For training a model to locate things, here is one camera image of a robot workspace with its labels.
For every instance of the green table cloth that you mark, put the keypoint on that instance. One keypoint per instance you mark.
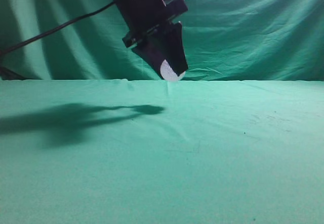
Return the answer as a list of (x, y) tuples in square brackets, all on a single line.
[(119, 151)]

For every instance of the white dimpled ball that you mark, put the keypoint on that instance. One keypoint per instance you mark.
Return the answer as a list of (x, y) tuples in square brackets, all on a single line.
[(168, 74)]

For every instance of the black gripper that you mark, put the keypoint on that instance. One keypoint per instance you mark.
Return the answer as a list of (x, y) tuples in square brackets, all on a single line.
[(142, 18)]

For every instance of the green backdrop cloth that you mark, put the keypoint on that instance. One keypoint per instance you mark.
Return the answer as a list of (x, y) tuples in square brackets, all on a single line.
[(223, 40)]

